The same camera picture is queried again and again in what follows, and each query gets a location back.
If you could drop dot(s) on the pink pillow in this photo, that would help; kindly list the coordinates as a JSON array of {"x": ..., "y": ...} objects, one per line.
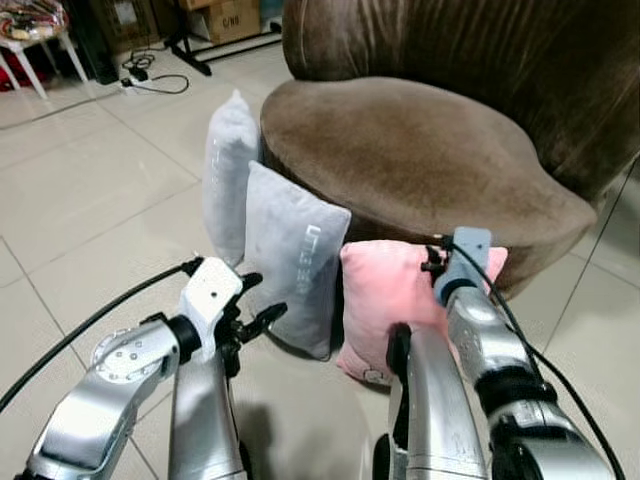
[{"x": 385, "y": 290}]

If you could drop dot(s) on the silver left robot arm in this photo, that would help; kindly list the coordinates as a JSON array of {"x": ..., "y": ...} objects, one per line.
[{"x": 100, "y": 390}]

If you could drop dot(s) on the grey pillow with white print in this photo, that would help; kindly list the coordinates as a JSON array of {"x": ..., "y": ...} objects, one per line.
[{"x": 290, "y": 260}]

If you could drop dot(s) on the brown velvet round sofa chair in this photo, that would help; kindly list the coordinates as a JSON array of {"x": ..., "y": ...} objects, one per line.
[{"x": 420, "y": 150}]

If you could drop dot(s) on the silver left robot leg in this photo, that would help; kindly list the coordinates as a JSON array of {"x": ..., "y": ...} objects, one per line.
[{"x": 200, "y": 420}]

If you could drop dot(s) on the silver robot leg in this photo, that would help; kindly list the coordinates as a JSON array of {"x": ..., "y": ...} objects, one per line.
[
  {"x": 435, "y": 410},
  {"x": 200, "y": 420}
]

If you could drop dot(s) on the silver right robot leg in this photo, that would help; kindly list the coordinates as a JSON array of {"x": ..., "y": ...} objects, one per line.
[{"x": 435, "y": 410}]

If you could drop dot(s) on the white power strip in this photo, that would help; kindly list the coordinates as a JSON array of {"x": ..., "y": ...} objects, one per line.
[{"x": 130, "y": 84}]

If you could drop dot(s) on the small printed cardboard box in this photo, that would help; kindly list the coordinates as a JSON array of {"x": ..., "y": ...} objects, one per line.
[{"x": 235, "y": 20}]

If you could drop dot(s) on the white plastic stool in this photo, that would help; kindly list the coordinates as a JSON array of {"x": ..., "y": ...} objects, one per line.
[{"x": 70, "y": 55}]

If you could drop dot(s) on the dark labelled cardboard box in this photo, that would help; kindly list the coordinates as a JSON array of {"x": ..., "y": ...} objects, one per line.
[{"x": 125, "y": 20}]

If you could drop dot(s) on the colourful patterned bundle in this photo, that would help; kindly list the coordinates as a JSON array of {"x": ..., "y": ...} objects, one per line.
[{"x": 30, "y": 18}]

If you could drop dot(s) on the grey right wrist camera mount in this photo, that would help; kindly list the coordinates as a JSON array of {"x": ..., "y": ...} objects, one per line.
[{"x": 465, "y": 255}]

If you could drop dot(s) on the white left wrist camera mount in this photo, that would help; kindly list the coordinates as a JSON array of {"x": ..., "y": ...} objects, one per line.
[{"x": 212, "y": 290}]

